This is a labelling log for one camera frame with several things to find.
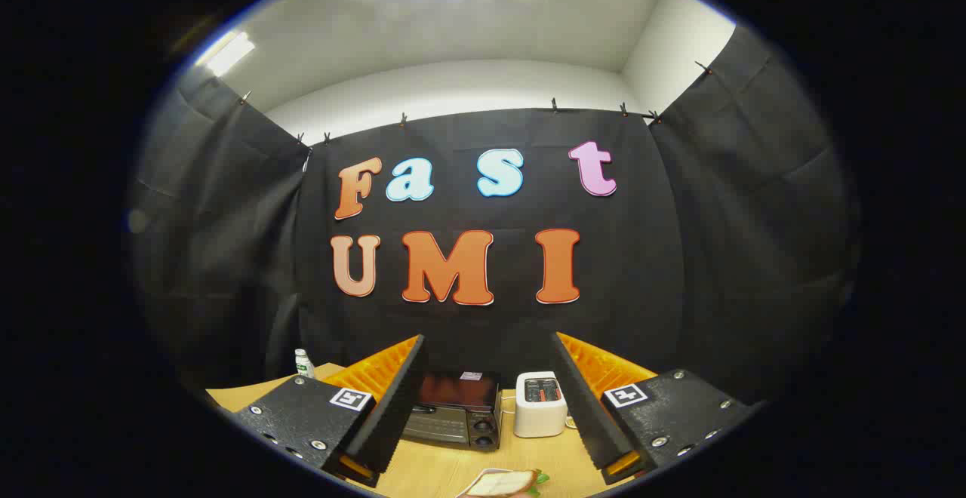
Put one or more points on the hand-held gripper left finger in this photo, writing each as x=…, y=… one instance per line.
x=392, y=415

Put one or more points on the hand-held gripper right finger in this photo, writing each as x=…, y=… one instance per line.
x=585, y=415

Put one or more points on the black toaster oven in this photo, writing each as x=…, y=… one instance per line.
x=453, y=422

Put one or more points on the bread and lettuce sandwich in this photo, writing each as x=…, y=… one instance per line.
x=502, y=483

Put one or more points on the white pop-up toaster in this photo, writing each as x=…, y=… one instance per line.
x=539, y=415

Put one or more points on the white bottle with green label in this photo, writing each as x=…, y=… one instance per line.
x=304, y=366

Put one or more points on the black backdrop cloth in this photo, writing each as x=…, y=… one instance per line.
x=641, y=256

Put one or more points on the small ceiling light panel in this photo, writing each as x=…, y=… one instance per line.
x=226, y=53

